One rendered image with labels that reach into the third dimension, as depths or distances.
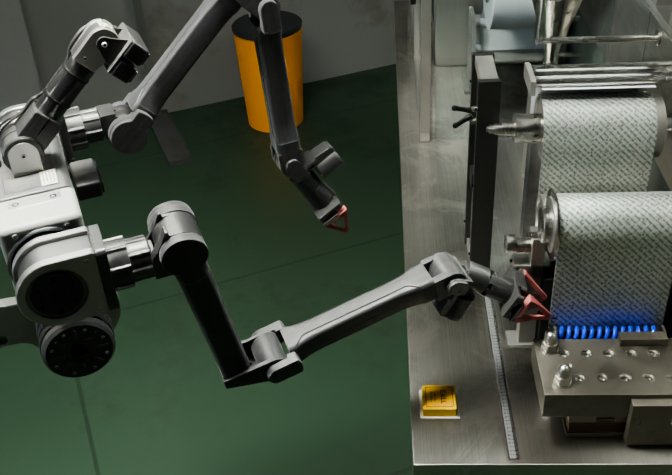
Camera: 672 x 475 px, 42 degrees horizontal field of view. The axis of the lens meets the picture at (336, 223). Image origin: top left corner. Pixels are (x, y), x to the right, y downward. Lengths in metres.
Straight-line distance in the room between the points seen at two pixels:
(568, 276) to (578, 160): 0.28
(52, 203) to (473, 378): 0.98
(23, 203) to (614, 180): 1.23
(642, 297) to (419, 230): 0.72
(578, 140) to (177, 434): 1.81
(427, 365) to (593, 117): 0.65
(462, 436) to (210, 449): 1.39
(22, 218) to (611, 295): 1.15
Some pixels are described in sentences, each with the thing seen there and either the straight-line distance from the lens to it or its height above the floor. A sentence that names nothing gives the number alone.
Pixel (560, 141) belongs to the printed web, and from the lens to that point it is 1.95.
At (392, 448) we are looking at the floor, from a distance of 3.03.
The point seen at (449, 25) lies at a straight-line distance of 2.66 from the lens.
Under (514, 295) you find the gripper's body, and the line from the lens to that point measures 1.81.
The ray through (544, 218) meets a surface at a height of 1.28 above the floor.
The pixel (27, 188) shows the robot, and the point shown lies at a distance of 1.56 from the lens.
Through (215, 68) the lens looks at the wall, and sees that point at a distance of 5.09.
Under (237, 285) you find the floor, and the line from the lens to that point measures 3.72.
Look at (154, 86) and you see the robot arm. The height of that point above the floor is 1.52.
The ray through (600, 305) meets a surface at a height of 1.09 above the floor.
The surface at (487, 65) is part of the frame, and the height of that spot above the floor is 1.44.
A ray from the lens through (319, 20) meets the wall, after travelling 5.19.
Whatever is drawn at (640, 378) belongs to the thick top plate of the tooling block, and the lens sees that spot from 1.85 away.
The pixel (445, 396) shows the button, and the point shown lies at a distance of 1.91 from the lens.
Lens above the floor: 2.29
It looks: 35 degrees down
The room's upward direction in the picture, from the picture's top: 3 degrees counter-clockwise
